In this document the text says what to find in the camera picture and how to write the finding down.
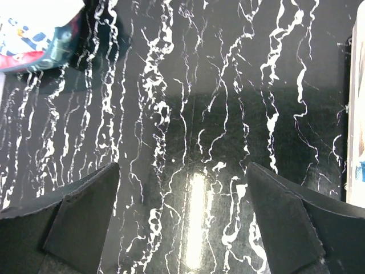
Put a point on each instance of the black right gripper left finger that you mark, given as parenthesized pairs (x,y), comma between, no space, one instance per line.
(63,231)

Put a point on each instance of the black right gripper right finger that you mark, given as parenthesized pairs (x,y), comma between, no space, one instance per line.
(302,230)

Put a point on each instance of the white rectangular tray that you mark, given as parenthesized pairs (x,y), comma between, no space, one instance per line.
(355,143)

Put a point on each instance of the red towel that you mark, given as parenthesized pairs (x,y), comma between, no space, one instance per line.
(10,62)

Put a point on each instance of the teal round laundry basket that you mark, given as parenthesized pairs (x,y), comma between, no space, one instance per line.
(59,51)

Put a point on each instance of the white blue patterned towel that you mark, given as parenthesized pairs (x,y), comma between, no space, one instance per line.
(30,25)

